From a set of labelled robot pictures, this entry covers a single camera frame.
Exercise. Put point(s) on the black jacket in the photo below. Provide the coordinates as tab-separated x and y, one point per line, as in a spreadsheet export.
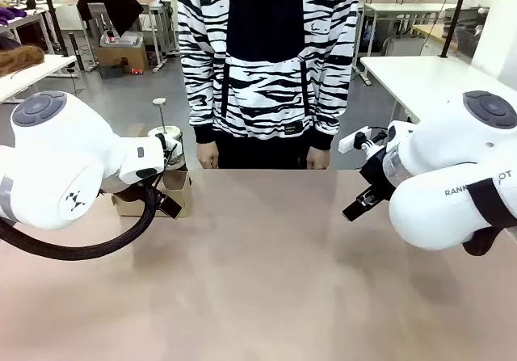
113	1

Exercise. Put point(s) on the brown cardboard cup carrier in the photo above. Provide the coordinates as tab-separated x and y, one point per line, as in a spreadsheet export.
179	191

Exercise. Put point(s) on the person right hand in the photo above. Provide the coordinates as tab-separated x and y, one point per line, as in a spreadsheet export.
208	156

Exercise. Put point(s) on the small black floor box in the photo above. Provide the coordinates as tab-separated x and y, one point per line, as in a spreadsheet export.
111	72

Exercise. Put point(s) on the grey plastic bin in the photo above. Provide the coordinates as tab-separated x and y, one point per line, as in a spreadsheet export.
121	39

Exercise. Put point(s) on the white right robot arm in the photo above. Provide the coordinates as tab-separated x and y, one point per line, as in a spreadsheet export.
444	155

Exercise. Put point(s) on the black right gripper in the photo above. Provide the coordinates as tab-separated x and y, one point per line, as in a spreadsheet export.
375	171

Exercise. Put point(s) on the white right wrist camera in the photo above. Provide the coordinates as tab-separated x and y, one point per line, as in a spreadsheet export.
348	143

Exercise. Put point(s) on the brown cardboard box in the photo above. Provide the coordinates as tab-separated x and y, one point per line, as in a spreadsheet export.
121	57

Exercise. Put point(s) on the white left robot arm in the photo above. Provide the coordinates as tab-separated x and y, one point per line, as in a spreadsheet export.
60	155

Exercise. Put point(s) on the person left hand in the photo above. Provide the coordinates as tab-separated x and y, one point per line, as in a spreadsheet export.
319	159

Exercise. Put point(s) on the black tripod pole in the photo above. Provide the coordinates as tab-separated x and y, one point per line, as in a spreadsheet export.
52	13
456	13

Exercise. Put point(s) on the person right forearm zebra sleeve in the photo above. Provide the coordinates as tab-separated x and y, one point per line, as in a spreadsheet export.
200	102

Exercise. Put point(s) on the purple cloth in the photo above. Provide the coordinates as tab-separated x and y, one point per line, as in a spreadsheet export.
10	14

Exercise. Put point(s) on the white table with brown fur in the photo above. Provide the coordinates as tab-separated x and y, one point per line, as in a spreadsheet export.
28	78

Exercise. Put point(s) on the person in zebra hoodie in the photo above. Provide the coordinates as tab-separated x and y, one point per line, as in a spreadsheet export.
262	74

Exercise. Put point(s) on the person left forearm zebra sleeve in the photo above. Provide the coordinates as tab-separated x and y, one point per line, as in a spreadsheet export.
333	106

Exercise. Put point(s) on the brown fur bundle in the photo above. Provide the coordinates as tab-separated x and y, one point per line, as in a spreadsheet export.
18	59

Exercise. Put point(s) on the white side table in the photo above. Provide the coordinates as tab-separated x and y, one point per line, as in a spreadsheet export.
420	78

